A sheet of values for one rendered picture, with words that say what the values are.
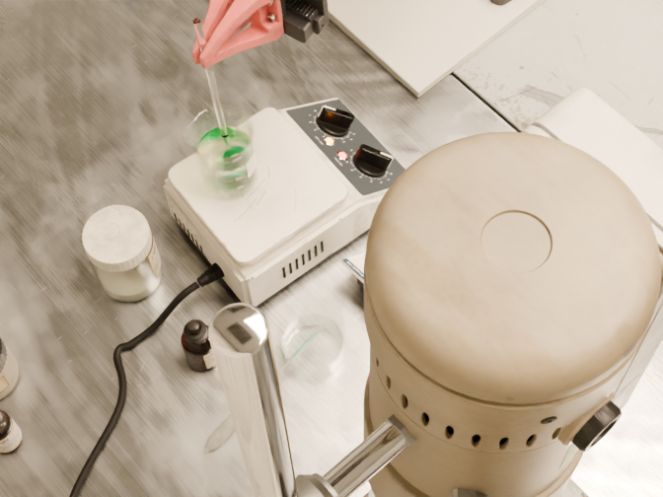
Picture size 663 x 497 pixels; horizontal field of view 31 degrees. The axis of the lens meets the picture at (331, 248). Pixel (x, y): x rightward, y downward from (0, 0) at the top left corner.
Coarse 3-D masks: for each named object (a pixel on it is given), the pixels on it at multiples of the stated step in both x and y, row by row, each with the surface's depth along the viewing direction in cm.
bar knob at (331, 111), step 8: (320, 112) 109; (328, 112) 109; (336, 112) 109; (344, 112) 110; (320, 120) 110; (328, 120) 110; (336, 120) 110; (344, 120) 110; (352, 120) 110; (328, 128) 109; (336, 128) 110; (344, 128) 110; (336, 136) 109
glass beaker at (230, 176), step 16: (208, 112) 99; (224, 112) 99; (240, 112) 98; (192, 128) 98; (208, 128) 100; (240, 128) 101; (192, 144) 97; (208, 160) 97; (224, 160) 97; (240, 160) 97; (256, 160) 101; (208, 176) 100; (224, 176) 99; (240, 176) 99; (256, 176) 102; (224, 192) 101; (240, 192) 102
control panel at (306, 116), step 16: (288, 112) 109; (304, 112) 110; (304, 128) 108; (320, 128) 109; (352, 128) 111; (320, 144) 108; (336, 144) 109; (352, 144) 110; (368, 144) 111; (336, 160) 107; (352, 160) 108; (352, 176) 106; (384, 176) 108; (368, 192) 105
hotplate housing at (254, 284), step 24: (288, 120) 108; (312, 144) 107; (168, 192) 105; (384, 192) 107; (192, 216) 104; (336, 216) 104; (360, 216) 106; (192, 240) 108; (288, 240) 102; (312, 240) 103; (336, 240) 106; (216, 264) 105; (264, 264) 102; (288, 264) 104; (312, 264) 107; (240, 288) 103; (264, 288) 104
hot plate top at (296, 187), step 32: (256, 128) 106; (288, 128) 106; (192, 160) 104; (288, 160) 104; (320, 160) 104; (192, 192) 103; (256, 192) 103; (288, 192) 103; (320, 192) 102; (224, 224) 101; (256, 224) 101; (288, 224) 101; (256, 256) 100
